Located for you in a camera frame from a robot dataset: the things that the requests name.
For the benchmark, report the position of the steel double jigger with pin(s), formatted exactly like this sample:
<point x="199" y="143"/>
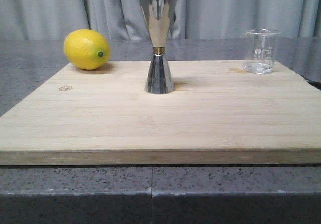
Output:
<point x="159" y="18"/>

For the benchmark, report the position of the glass beaker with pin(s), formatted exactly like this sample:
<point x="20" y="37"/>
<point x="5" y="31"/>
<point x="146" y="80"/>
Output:
<point x="261" y="45"/>

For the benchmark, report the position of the grey curtain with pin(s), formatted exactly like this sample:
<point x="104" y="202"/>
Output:
<point x="122" y="19"/>

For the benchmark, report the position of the bamboo cutting board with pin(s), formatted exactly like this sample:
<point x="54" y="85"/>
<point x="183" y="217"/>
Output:
<point x="218" y="114"/>

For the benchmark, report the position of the yellow lemon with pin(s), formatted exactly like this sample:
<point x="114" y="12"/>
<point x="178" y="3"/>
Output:
<point x="86" y="49"/>

